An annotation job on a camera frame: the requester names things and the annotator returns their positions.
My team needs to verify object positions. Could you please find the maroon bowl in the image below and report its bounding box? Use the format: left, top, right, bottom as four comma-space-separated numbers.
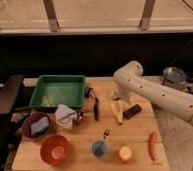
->
22, 112, 51, 139

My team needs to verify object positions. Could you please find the metal bowl on side table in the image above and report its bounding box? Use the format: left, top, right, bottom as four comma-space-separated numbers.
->
162, 67, 186, 90

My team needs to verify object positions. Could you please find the blue sponge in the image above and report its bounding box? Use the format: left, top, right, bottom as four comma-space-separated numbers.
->
30, 116, 50, 136

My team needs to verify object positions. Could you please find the red yellow apple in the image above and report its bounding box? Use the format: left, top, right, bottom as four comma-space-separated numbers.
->
117, 146, 133, 163

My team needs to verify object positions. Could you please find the blue cup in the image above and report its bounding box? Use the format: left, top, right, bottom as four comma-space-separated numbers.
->
91, 140, 107, 158

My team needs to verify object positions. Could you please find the orange bowl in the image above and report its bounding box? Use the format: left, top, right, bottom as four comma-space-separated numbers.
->
40, 135, 70, 166

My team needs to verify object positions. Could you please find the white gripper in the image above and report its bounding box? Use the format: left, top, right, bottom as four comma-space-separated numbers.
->
109, 88, 132, 104

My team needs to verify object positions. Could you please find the orange carrot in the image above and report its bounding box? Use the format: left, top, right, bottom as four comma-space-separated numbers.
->
149, 132, 158, 161

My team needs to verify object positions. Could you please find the black chair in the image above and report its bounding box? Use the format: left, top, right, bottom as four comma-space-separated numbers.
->
0, 75, 23, 171

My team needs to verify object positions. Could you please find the white mug with cloth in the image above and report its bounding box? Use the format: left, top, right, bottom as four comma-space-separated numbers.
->
55, 104, 77, 130

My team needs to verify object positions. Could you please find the black rectangular remote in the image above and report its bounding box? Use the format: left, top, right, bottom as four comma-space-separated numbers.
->
123, 104, 142, 119

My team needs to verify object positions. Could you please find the yellow banana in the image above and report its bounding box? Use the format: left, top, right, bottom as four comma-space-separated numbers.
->
111, 100, 123, 124

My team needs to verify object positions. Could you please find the green plastic tray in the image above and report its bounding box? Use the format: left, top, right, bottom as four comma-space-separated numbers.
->
30, 75, 86, 110

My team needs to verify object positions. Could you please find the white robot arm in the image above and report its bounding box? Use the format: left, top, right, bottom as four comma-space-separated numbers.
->
113, 60, 193, 171

